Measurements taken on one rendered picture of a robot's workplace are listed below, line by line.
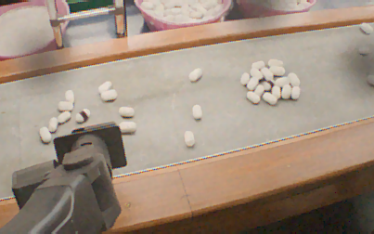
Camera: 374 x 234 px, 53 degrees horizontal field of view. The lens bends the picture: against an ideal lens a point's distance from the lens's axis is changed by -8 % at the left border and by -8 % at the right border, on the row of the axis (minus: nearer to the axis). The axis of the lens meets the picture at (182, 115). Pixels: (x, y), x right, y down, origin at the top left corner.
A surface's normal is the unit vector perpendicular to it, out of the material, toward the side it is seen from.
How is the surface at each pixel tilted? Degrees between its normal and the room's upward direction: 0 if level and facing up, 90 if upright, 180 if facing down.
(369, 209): 0
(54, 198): 34
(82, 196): 67
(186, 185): 0
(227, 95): 0
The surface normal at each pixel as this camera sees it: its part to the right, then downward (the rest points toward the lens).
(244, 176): 0.04, -0.60
